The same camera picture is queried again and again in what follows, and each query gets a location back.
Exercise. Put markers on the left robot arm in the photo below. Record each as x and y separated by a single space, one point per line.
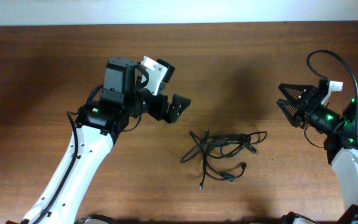
130 89

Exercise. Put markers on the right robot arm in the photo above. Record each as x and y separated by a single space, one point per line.
341 146

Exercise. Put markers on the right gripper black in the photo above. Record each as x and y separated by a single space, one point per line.
305 107

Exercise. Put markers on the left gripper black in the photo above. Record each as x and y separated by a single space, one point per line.
173 112

